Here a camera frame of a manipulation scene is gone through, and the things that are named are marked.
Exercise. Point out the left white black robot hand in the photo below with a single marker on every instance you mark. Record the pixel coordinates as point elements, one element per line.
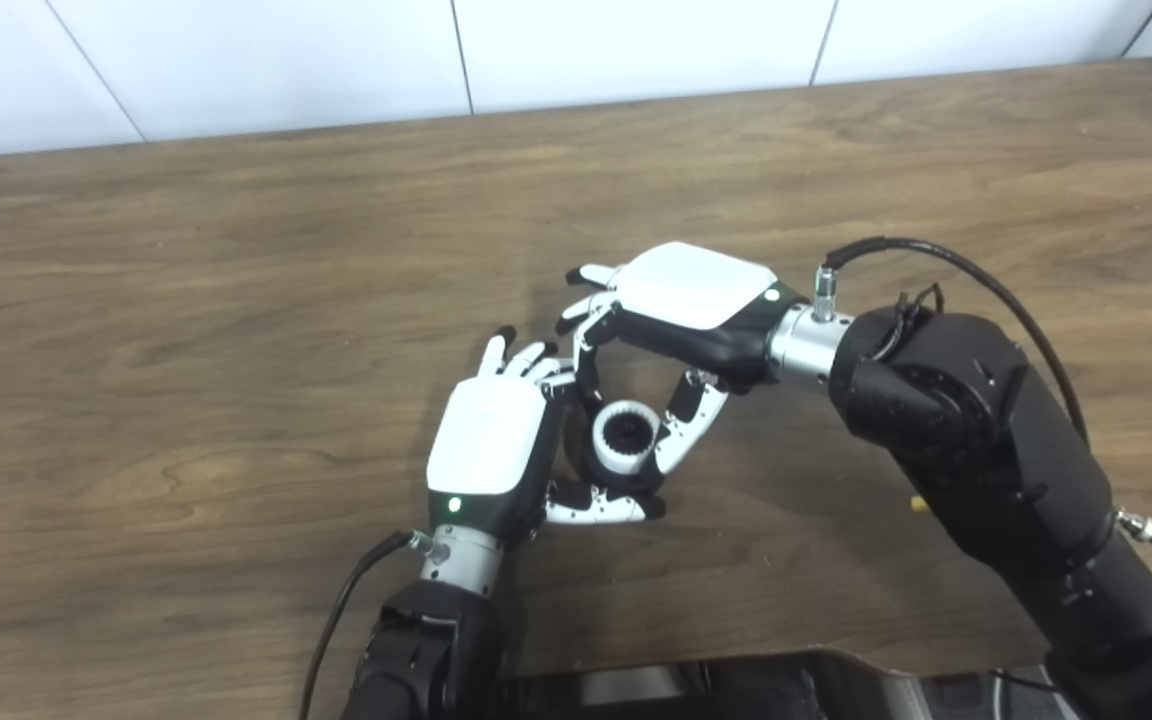
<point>491,435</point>

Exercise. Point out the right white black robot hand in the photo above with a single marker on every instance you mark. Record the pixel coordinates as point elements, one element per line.
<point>696,285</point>

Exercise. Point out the round black part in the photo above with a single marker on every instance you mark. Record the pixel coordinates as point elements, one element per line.
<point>626,435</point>

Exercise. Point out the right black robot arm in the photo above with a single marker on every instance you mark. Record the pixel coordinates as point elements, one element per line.
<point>996,440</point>

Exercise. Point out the black robot torso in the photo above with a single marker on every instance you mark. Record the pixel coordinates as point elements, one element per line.
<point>756,690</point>

